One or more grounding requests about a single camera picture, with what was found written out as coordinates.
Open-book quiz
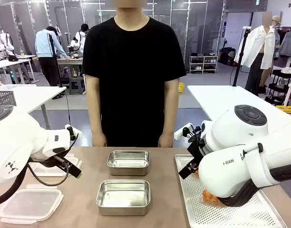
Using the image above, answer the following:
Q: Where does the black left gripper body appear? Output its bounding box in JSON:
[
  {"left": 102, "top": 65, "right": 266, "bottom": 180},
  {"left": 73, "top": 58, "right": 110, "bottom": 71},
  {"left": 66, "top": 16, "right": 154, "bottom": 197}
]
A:
[{"left": 51, "top": 153, "right": 71, "bottom": 168}]

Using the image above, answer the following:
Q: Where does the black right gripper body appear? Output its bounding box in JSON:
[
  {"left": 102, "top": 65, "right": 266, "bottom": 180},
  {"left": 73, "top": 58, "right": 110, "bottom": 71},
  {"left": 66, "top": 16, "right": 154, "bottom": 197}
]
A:
[{"left": 187, "top": 138, "right": 207, "bottom": 164}]

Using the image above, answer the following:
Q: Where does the orange-brown bread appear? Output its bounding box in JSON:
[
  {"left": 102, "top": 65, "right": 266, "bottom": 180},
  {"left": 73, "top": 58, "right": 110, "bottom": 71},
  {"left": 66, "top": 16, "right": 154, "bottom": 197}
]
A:
[{"left": 192, "top": 166, "right": 221, "bottom": 205}]

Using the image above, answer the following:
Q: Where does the clear plastic clip lid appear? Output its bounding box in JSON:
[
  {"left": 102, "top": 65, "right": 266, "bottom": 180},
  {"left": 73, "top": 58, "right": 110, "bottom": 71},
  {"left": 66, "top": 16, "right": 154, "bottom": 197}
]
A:
[
  {"left": 0, "top": 183, "right": 65, "bottom": 225},
  {"left": 28, "top": 153, "right": 83, "bottom": 178}
]

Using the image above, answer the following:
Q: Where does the person's left forearm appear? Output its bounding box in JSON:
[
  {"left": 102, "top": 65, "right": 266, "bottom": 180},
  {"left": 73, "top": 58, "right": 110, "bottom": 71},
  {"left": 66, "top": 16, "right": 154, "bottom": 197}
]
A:
[{"left": 162, "top": 102, "right": 178, "bottom": 136}]

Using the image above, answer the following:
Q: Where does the person's right forearm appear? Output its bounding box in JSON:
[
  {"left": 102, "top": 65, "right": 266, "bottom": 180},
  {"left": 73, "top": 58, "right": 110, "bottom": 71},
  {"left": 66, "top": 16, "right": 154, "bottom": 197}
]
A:
[{"left": 87, "top": 102, "right": 103, "bottom": 134}]

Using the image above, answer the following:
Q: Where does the steel rectangular container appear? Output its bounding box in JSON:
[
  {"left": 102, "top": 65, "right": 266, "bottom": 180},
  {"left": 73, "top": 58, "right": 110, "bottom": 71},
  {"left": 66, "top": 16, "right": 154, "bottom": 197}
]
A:
[
  {"left": 106, "top": 150, "right": 150, "bottom": 176},
  {"left": 95, "top": 179, "right": 151, "bottom": 216}
]

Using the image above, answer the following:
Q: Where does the person's left hand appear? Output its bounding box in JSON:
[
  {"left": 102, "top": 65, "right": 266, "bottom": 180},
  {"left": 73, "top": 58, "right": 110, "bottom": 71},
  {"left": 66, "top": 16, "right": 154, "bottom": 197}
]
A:
[{"left": 157, "top": 133, "right": 174, "bottom": 148}]

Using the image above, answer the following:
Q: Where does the person's right hand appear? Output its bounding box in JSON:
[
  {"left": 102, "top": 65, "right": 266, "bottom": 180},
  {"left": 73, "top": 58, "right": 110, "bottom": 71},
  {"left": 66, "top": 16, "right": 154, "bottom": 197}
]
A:
[{"left": 92, "top": 131, "right": 108, "bottom": 147}]

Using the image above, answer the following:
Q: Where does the perforated metal baking tray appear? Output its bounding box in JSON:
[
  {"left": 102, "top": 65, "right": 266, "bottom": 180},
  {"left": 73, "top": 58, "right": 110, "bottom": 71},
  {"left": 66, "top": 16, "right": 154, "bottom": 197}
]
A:
[{"left": 175, "top": 154, "right": 288, "bottom": 228}]

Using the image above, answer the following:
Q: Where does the large white table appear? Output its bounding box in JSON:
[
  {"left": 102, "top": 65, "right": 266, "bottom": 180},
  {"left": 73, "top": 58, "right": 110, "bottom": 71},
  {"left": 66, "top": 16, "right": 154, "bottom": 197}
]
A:
[{"left": 187, "top": 85, "right": 291, "bottom": 133}]

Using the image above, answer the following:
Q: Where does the white side table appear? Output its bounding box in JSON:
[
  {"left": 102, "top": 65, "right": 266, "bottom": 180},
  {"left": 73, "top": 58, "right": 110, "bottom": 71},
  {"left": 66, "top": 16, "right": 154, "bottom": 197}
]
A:
[{"left": 0, "top": 85, "right": 67, "bottom": 130}]

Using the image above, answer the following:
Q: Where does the grey step stool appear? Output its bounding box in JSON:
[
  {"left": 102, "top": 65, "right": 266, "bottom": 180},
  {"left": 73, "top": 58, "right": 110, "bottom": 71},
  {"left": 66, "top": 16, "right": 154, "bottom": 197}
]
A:
[{"left": 69, "top": 77, "right": 85, "bottom": 95}]

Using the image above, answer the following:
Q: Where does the grey perforated basket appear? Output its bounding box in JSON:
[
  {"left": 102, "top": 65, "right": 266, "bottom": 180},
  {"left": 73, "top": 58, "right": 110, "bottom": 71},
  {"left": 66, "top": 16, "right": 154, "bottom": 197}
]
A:
[{"left": 0, "top": 90, "right": 17, "bottom": 107}]

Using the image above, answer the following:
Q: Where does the wooden shoe rack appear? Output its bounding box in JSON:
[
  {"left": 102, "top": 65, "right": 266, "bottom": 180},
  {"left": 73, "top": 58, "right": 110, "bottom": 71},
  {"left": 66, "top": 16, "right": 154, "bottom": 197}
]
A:
[{"left": 189, "top": 55, "right": 219, "bottom": 74}]

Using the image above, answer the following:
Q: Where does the black bags pile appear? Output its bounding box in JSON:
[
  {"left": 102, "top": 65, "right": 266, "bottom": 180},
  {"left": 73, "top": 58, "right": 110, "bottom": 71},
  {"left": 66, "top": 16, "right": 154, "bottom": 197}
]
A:
[{"left": 220, "top": 47, "right": 236, "bottom": 67}]

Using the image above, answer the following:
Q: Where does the flat yellow crate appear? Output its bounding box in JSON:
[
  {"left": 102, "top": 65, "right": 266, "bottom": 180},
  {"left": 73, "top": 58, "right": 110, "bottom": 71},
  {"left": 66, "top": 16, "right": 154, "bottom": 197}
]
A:
[{"left": 275, "top": 105, "right": 291, "bottom": 116}]

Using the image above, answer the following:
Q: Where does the wooden workbench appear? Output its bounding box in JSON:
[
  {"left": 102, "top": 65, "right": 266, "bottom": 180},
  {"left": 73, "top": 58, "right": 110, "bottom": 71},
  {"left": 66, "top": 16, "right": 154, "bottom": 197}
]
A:
[{"left": 32, "top": 56, "right": 84, "bottom": 79}]

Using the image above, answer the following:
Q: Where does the black shelf cart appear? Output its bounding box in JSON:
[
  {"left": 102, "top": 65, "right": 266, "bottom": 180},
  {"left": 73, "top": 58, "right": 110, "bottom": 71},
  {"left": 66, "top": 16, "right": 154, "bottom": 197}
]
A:
[{"left": 265, "top": 67, "right": 291, "bottom": 106}]

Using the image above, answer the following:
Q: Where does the person in black t-shirt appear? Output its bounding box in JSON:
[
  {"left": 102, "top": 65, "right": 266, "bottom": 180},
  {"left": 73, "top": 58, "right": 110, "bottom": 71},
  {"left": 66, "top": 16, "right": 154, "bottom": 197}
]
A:
[{"left": 81, "top": 7, "right": 187, "bottom": 148}]

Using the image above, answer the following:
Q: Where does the white background desk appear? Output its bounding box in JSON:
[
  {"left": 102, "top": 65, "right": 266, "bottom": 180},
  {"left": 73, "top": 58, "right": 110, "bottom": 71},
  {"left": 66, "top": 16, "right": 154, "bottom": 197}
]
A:
[{"left": 0, "top": 55, "right": 37, "bottom": 84}]

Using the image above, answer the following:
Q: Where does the person in light blue jacket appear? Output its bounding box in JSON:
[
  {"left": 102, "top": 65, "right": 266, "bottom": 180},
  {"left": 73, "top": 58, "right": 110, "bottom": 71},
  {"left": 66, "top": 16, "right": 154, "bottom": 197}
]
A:
[{"left": 35, "top": 26, "right": 70, "bottom": 87}]

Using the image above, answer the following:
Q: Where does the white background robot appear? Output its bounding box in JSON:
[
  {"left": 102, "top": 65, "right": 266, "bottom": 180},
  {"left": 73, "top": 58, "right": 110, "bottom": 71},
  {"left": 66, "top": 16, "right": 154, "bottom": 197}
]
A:
[{"left": 0, "top": 29, "right": 15, "bottom": 57}]

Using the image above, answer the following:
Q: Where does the hanging grey garment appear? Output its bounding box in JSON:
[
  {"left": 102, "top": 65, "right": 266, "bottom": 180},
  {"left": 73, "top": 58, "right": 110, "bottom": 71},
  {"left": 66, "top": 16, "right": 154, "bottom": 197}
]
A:
[{"left": 279, "top": 30, "right": 291, "bottom": 57}]

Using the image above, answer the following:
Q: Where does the mannequin with beige cap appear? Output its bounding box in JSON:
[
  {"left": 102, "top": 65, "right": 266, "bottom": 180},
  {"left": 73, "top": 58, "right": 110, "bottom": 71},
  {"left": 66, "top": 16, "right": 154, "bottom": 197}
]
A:
[{"left": 271, "top": 15, "right": 283, "bottom": 59}]

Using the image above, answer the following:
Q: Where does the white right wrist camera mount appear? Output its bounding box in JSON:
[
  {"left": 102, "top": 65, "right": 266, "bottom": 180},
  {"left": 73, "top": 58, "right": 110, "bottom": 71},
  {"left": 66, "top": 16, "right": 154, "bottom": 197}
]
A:
[{"left": 174, "top": 123, "right": 203, "bottom": 143}]

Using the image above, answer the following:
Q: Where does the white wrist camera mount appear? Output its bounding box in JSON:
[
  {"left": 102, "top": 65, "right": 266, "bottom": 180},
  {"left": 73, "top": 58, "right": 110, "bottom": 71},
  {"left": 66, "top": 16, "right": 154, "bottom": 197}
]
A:
[
  {"left": 64, "top": 124, "right": 83, "bottom": 141},
  {"left": 174, "top": 123, "right": 203, "bottom": 143}
]

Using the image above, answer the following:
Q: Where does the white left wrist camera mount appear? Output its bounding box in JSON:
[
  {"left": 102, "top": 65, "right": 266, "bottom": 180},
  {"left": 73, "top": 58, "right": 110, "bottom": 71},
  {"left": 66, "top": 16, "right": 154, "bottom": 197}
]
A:
[{"left": 64, "top": 124, "right": 83, "bottom": 141}]

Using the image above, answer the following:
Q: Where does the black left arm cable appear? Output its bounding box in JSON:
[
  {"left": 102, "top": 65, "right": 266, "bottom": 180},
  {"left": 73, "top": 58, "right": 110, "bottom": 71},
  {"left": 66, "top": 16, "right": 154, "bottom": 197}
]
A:
[{"left": 0, "top": 133, "right": 80, "bottom": 208}]

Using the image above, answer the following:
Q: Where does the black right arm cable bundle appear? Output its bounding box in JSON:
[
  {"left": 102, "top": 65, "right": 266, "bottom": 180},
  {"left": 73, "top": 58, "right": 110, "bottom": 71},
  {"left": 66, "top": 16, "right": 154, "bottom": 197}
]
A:
[{"left": 217, "top": 163, "right": 291, "bottom": 207}]

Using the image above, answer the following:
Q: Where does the black camera stand pole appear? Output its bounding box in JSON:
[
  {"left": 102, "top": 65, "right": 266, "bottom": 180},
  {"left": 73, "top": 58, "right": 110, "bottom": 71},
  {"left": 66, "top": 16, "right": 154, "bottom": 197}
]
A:
[{"left": 232, "top": 27, "right": 252, "bottom": 87}]

